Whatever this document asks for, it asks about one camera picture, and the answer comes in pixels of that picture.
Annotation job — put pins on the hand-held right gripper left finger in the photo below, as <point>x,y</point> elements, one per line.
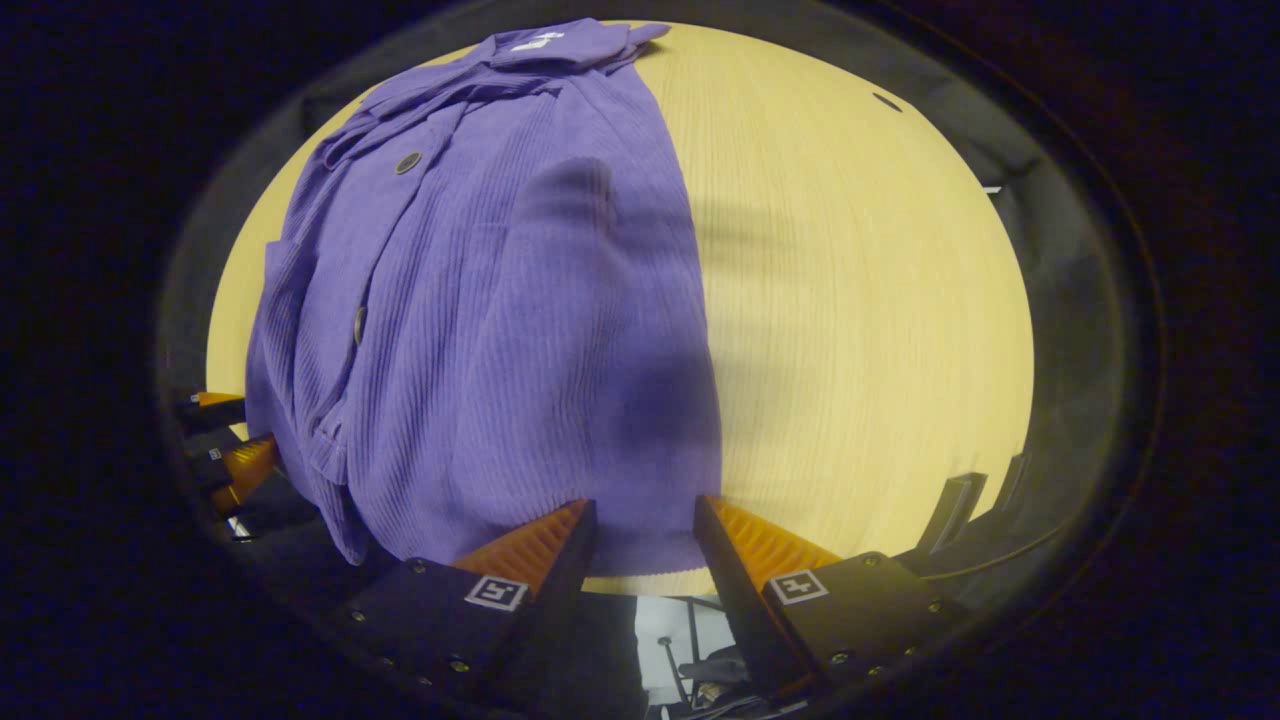
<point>560,590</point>

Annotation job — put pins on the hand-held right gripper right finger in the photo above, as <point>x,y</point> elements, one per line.
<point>730,590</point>

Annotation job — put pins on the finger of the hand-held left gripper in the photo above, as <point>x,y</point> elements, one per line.
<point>210,413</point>
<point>235,470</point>

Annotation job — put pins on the purple ribbed button shirt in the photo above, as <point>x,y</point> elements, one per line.
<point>500,350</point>

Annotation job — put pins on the dark metal stand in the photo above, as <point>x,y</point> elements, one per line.
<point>715,668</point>

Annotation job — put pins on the black backdrop cloth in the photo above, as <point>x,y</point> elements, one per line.
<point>1075,330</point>

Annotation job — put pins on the black table grommet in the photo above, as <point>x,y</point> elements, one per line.
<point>887,102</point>

